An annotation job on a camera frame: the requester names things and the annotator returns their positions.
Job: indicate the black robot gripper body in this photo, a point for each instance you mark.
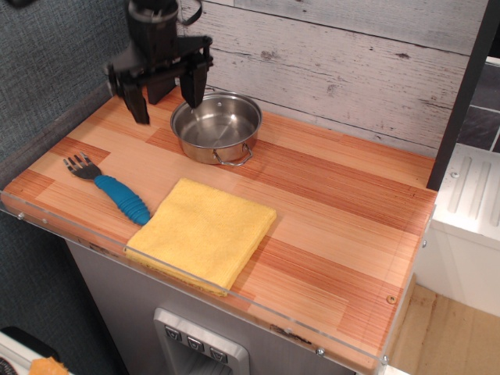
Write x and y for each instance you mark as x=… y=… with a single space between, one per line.
x=156 y=51

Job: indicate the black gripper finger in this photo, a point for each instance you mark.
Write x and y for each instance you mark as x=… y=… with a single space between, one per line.
x=131 y=92
x=193 y=80

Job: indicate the stainless steel pot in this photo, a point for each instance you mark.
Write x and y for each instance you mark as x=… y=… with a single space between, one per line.
x=222 y=130

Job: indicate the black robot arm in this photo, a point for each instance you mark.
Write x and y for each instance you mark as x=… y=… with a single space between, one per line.
x=157 y=57

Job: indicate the yellow folded cloth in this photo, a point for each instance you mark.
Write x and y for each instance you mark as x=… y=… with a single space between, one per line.
x=202 y=236

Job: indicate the grey toy fridge cabinet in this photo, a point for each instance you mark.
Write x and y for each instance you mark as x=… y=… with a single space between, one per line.
x=127 y=299

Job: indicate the silver ice dispenser panel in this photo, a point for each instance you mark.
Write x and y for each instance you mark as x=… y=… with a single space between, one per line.
x=191 y=349

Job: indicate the black and orange object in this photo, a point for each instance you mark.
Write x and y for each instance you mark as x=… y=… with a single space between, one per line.
x=23 y=353

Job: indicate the clear acrylic edge guard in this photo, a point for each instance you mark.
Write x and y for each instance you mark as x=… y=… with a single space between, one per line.
x=330 y=272

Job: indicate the white toy sink unit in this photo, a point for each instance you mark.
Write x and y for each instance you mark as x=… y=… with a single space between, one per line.
x=459 y=255

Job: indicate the dark left shelf post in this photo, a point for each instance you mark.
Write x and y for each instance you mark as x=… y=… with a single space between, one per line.
x=158 y=89

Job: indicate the dark shelf post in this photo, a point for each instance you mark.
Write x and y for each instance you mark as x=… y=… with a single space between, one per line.
x=481 y=48
x=158 y=89

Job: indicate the blue handled metal fork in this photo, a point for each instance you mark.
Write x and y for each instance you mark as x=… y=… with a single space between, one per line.
x=126 y=200

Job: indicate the dark right shelf post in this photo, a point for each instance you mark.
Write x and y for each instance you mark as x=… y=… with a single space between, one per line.
x=481 y=48

